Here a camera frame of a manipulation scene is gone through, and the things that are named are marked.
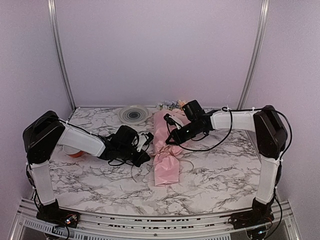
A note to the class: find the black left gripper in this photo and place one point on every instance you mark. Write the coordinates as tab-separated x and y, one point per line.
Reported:
141	159

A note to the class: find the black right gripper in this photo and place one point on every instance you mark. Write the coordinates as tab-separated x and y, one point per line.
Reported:
178	137

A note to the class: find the beige raffia ribbon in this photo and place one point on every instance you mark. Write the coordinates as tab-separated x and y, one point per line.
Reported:
166	164

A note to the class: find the pink wrapping paper sheet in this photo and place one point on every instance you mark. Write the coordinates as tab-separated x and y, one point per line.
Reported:
160	130

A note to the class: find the blue fake flower stem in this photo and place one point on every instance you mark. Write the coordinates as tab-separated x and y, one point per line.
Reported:
168	105

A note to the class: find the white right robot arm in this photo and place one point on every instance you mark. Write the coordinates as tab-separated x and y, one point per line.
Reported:
268	130

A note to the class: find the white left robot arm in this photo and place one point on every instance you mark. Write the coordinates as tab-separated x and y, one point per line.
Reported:
41	137

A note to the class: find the striped grey ceramic plate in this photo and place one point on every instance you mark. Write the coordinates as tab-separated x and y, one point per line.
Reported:
134	114

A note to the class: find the white bowl with red outside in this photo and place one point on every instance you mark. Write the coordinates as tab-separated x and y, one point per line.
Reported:
72	152

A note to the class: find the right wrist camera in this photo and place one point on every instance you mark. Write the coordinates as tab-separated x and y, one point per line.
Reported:
173	121

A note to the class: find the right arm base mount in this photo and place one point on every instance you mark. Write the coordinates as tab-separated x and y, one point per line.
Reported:
259	214

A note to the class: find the aluminium front rail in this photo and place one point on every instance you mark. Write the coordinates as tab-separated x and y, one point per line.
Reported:
103	226

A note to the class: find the right aluminium frame post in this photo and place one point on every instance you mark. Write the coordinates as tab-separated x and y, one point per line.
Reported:
258	42

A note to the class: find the aluminium frame post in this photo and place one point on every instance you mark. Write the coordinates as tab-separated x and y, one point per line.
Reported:
59	53
258	42

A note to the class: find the left aluminium frame post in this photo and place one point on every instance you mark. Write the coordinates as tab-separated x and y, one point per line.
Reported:
59	53

